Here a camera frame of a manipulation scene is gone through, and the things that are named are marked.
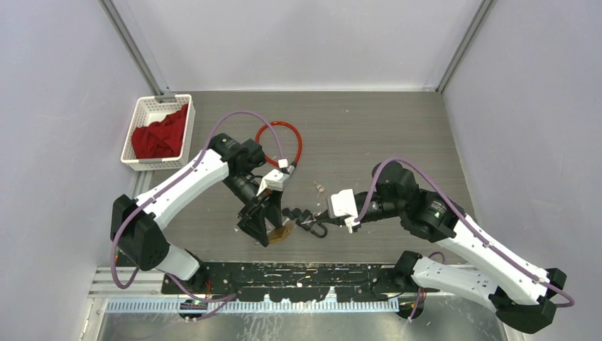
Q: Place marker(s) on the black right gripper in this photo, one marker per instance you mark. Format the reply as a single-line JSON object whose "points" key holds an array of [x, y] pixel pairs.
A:
{"points": [[337, 220]]}

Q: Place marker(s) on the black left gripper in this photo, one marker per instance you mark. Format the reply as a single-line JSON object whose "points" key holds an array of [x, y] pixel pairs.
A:
{"points": [[252, 220]]}

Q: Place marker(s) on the brass padlock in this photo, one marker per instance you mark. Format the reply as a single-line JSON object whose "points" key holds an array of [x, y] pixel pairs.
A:
{"points": [[280, 234]]}

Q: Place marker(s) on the black-headed key bunch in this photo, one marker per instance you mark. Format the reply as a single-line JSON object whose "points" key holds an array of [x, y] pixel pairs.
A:
{"points": [[293, 215]]}

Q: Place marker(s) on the black Kaijing padlock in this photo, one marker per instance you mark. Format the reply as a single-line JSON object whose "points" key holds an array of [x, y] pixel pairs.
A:
{"points": [[307, 222]]}

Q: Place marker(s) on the small silver key bunch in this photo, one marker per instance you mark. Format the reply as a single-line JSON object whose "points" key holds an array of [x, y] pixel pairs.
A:
{"points": [[319, 188]]}

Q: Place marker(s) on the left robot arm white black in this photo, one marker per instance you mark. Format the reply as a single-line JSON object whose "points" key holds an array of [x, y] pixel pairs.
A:
{"points": [[137, 224]]}

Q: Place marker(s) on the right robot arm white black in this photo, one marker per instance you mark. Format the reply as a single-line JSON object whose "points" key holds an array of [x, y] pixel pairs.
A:
{"points": [[517, 291]]}

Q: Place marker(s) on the red cloth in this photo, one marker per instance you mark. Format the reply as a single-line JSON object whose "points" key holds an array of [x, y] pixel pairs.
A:
{"points": [[161, 139]]}

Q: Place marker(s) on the white plastic basket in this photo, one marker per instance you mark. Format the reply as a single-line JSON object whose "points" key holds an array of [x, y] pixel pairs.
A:
{"points": [[147, 111]]}

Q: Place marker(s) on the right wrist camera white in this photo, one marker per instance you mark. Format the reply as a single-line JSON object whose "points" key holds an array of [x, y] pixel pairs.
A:
{"points": [[343, 203]]}

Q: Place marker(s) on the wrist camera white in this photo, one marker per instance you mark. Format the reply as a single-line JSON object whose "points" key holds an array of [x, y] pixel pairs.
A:
{"points": [[274, 180], [343, 203]]}

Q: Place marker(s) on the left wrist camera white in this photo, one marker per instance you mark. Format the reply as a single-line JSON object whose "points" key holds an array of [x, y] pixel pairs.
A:
{"points": [[274, 180]]}

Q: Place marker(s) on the red cable lock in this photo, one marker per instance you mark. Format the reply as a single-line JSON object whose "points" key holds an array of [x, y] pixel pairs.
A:
{"points": [[290, 140]]}

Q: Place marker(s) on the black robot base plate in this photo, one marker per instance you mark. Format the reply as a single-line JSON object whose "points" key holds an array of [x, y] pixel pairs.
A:
{"points": [[304, 282]]}

